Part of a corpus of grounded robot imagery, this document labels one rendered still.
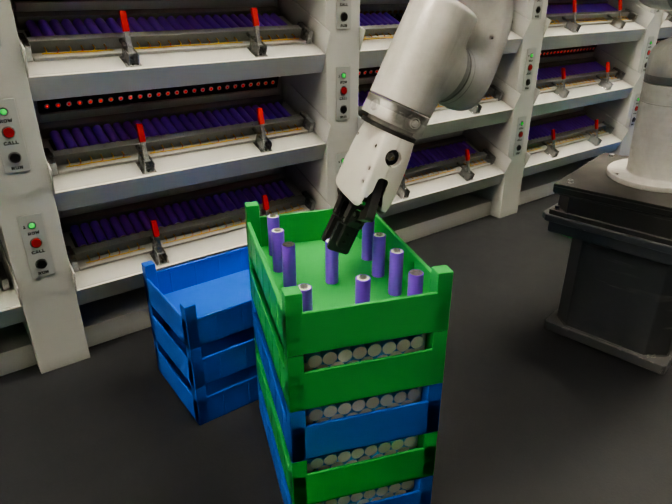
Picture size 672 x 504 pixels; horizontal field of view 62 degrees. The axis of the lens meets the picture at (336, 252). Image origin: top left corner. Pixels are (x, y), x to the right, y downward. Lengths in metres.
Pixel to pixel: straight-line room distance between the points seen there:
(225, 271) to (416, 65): 0.64
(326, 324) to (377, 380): 0.11
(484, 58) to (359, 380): 0.43
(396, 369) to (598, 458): 0.47
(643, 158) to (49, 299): 1.17
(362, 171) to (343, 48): 0.68
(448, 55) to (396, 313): 0.31
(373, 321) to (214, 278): 0.57
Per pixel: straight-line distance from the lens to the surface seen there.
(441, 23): 0.70
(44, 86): 1.11
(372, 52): 1.42
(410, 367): 0.71
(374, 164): 0.69
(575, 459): 1.05
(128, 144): 1.22
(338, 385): 0.69
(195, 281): 1.15
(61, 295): 1.22
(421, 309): 0.67
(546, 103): 1.99
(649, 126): 1.23
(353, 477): 0.80
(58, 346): 1.26
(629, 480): 1.05
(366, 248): 0.84
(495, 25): 0.79
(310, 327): 0.63
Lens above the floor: 0.70
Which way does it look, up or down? 25 degrees down
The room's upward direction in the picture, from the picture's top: straight up
